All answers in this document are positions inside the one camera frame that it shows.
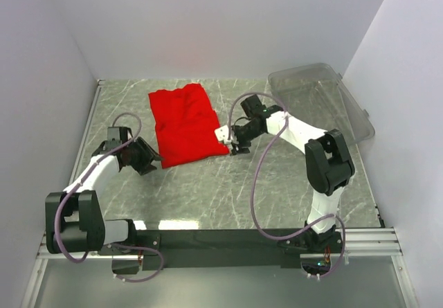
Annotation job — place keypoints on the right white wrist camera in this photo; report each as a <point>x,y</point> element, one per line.
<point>223,135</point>

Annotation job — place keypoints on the aluminium rail frame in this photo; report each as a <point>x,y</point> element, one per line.
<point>214,194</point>

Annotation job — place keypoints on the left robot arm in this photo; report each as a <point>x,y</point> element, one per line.
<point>73,218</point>

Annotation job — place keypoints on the clear plastic bin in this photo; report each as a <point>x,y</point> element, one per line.
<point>316,94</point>

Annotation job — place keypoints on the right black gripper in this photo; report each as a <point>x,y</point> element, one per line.
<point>238,145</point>

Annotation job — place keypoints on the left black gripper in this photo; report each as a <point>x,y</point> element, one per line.
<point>148,155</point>

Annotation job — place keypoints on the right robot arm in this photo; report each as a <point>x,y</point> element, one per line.
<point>329,165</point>

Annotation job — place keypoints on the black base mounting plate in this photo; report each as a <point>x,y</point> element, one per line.
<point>224,248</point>

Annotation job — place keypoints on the red t shirt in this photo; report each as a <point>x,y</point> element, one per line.
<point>185,124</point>

